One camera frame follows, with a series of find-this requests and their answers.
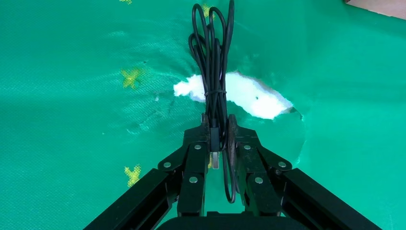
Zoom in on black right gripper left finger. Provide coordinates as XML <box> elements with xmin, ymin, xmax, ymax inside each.
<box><xmin>83</xmin><ymin>114</ymin><xmax>213</xmax><ymax>230</ymax></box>

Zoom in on green table mat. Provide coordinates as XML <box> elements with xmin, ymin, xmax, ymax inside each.
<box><xmin>0</xmin><ymin>0</ymin><xmax>406</xmax><ymax>230</ymax></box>

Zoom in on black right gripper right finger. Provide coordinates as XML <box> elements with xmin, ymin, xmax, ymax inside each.
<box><xmin>226</xmin><ymin>114</ymin><xmax>383</xmax><ymax>230</ymax></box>

